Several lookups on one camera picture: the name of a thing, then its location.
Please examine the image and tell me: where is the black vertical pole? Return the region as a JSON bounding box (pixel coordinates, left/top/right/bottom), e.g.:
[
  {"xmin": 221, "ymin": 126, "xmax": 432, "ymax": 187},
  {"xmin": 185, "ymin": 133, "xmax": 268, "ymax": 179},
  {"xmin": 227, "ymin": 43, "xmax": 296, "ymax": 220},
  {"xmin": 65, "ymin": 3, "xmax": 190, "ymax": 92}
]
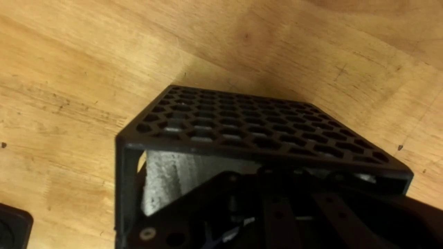
[{"xmin": 0, "ymin": 202, "xmax": 35, "ymax": 249}]

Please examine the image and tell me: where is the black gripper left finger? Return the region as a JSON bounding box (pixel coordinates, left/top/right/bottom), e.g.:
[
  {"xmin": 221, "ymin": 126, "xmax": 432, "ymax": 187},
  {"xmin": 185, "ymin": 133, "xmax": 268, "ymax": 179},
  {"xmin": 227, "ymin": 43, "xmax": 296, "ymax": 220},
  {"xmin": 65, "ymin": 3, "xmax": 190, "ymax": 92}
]
[{"xmin": 124, "ymin": 171, "xmax": 302, "ymax": 249}]

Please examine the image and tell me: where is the white towel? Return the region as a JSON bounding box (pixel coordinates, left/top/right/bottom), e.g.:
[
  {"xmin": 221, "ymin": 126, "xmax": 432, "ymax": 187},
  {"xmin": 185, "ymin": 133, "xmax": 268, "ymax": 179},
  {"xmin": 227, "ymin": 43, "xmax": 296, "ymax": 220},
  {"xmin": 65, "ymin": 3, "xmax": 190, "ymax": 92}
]
[{"xmin": 137, "ymin": 150, "xmax": 260, "ymax": 219}]

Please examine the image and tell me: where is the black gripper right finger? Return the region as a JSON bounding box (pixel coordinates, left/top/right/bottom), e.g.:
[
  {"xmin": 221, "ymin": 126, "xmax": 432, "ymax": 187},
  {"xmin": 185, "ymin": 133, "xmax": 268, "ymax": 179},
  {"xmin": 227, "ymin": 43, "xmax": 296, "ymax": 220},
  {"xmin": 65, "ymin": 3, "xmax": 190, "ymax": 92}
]
[{"xmin": 295, "ymin": 172, "xmax": 443, "ymax": 249}]

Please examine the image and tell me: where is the black perforated box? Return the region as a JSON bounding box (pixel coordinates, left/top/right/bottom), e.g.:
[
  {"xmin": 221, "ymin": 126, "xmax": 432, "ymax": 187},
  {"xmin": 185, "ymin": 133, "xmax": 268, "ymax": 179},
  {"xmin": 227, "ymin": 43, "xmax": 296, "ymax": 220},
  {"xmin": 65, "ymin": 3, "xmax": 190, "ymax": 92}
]
[{"xmin": 113, "ymin": 83, "xmax": 415, "ymax": 249}]

